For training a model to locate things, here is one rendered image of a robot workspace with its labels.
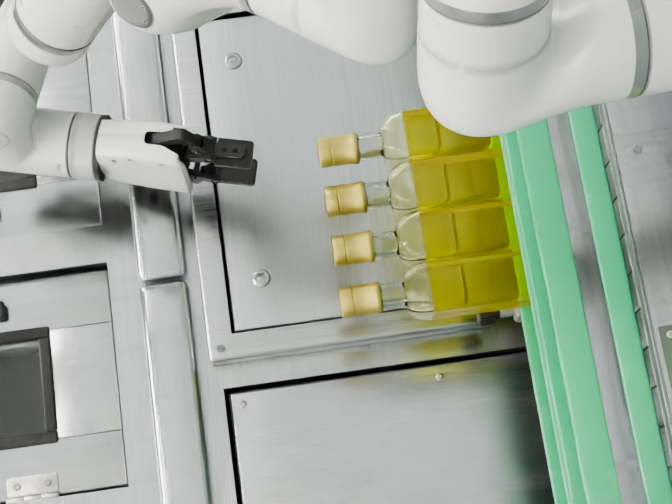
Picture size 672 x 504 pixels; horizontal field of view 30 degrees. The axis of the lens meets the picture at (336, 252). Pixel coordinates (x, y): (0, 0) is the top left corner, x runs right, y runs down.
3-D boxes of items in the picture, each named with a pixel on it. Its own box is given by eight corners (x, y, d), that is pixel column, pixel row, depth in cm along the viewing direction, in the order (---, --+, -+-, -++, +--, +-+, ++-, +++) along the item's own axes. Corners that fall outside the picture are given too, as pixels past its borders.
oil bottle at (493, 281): (586, 249, 140) (397, 275, 139) (596, 235, 135) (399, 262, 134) (596, 298, 138) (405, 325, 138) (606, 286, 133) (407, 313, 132)
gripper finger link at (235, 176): (198, 187, 145) (256, 194, 144) (195, 178, 142) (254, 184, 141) (202, 161, 146) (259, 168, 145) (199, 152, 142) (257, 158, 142)
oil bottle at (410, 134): (558, 105, 144) (374, 130, 144) (566, 85, 139) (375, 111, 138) (567, 151, 143) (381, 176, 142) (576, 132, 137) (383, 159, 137)
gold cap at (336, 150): (355, 138, 142) (316, 144, 142) (355, 127, 139) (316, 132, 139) (359, 168, 141) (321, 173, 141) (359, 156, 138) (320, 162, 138)
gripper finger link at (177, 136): (134, 152, 138) (182, 164, 141) (154, 131, 132) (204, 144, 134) (136, 142, 139) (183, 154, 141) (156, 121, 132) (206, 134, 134)
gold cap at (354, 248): (369, 234, 139) (330, 240, 139) (370, 226, 136) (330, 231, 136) (374, 265, 138) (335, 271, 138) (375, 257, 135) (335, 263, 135)
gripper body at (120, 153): (96, 193, 144) (192, 203, 144) (78, 162, 134) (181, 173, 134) (107, 132, 146) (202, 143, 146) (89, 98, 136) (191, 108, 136)
